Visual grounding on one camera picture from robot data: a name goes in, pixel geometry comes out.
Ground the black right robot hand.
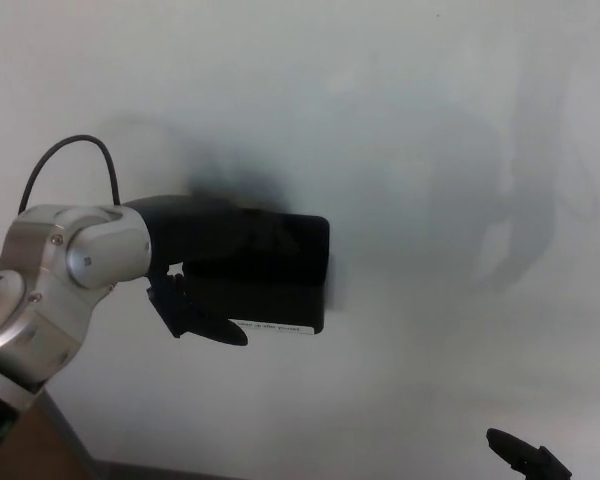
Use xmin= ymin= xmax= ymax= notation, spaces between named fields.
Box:
xmin=485 ymin=427 xmax=574 ymax=480

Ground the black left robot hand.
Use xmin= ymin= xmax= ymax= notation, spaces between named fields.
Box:
xmin=123 ymin=193 xmax=252 ymax=348

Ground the brown wooden panel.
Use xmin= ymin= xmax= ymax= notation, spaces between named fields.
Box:
xmin=0 ymin=393 xmax=89 ymax=480

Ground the black magnetic marker holder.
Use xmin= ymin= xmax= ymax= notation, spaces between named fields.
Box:
xmin=182 ymin=208 xmax=332 ymax=336

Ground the white whiteboard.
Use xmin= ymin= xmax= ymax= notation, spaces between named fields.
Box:
xmin=0 ymin=0 xmax=600 ymax=480

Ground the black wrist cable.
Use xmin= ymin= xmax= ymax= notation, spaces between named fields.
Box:
xmin=19 ymin=133 xmax=122 ymax=212

